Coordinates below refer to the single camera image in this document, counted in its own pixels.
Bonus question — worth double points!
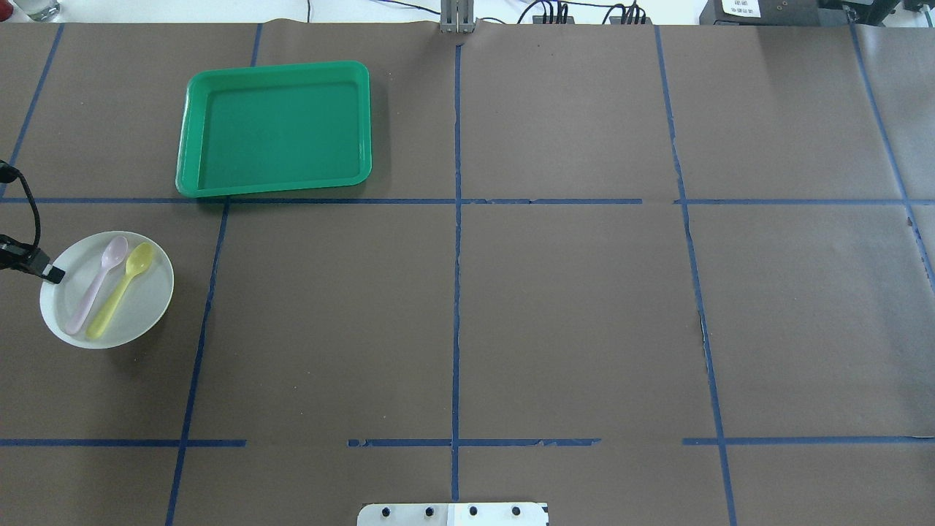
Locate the left black cable connector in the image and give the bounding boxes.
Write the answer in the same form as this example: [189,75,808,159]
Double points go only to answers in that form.
[523,1,574,26]

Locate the long horizontal blue tape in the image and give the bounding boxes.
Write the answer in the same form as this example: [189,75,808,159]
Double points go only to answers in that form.
[37,197,934,206]

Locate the pink plastic spoon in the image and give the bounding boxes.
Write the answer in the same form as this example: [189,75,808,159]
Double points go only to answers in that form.
[66,236,129,335]

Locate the black box with label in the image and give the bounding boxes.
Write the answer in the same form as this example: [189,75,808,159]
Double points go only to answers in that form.
[698,1,854,27]

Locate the long vertical blue tape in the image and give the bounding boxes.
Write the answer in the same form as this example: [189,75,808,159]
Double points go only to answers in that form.
[451,44,463,503]

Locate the yellow plastic spoon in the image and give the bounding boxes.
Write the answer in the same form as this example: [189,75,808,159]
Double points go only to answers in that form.
[85,242,155,340]

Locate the clear glass cup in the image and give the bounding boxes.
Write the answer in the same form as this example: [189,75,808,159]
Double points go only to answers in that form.
[12,0,61,21]

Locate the black cable connector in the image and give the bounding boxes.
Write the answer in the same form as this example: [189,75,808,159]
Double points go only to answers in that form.
[602,1,652,26]
[523,1,574,26]

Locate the green plastic tray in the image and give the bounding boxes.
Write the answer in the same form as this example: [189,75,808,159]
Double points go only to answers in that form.
[175,61,372,199]

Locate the white round plate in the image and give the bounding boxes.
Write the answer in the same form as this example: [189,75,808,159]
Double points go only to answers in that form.
[38,231,175,349]

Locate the grey metal bracket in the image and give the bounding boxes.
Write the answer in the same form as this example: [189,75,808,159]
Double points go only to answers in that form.
[440,0,477,34]

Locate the brown paper table mat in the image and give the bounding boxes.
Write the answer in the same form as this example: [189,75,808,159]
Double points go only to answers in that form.
[2,20,933,525]

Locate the white metal mounting plate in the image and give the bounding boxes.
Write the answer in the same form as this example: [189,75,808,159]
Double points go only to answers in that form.
[356,502,550,525]

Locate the right black cable connector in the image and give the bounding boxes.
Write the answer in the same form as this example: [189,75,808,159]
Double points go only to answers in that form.
[602,1,652,26]

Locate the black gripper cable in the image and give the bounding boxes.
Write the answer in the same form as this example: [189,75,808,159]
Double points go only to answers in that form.
[0,161,42,253]

